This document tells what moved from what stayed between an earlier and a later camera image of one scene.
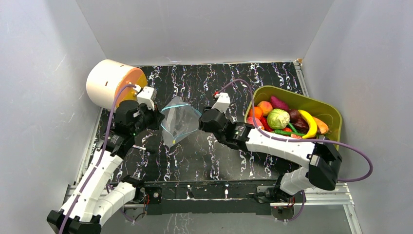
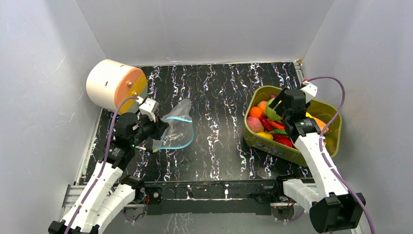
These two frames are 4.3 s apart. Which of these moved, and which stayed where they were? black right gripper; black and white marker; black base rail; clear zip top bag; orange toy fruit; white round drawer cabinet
Moved: clear zip top bag; black right gripper
Stayed: white round drawer cabinet; orange toy fruit; black base rail; black and white marker
